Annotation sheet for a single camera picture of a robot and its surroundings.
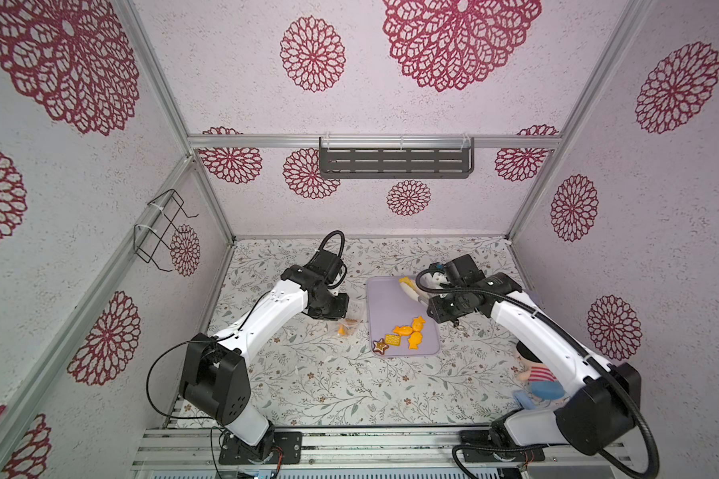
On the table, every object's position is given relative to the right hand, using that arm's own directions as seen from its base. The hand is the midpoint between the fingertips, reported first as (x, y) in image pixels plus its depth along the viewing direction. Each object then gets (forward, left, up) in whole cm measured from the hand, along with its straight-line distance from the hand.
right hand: (433, 307), depth 82 cm
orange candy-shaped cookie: (+3, +2, -15) cm, 15 cm away
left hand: (-2, +25, -2) cm, 26 cm away
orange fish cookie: (-3, +3, -16) cm, 16 cm away
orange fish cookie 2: (+1, +7, -15) cm, 17 cm away
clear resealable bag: (-4, +22, -4) cm, 22 cm away
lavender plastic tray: (+2, +8, -15) cm, 17 cm away
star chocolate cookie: (-5, +14, -14) cm, 21 cm away
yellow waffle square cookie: (-3, +10, -15) cm, 18 cm away
